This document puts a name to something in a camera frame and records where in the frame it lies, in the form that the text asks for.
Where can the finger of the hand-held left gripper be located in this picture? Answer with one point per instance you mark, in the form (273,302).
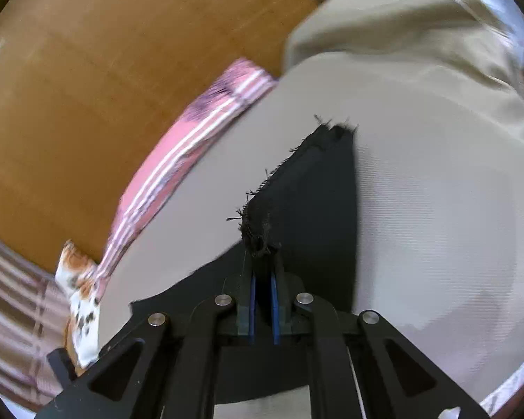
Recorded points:
(61,369)

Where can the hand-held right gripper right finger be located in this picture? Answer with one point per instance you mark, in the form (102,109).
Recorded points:
(275,314)

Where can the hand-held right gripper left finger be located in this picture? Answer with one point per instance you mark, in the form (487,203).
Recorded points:
(252,314)

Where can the black pants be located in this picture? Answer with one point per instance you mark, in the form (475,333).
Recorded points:
(314,227)

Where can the white floral pillow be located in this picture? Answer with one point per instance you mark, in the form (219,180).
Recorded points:
(83,310)

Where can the brown plaid cloth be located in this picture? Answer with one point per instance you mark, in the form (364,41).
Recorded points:
(17,314)

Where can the pink striped pillow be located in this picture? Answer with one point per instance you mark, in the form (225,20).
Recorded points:
(179,152)

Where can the wooden headboard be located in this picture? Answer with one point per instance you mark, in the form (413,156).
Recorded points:
(91,74)

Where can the beige satin blanket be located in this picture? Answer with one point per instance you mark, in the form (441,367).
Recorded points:
(410,39)

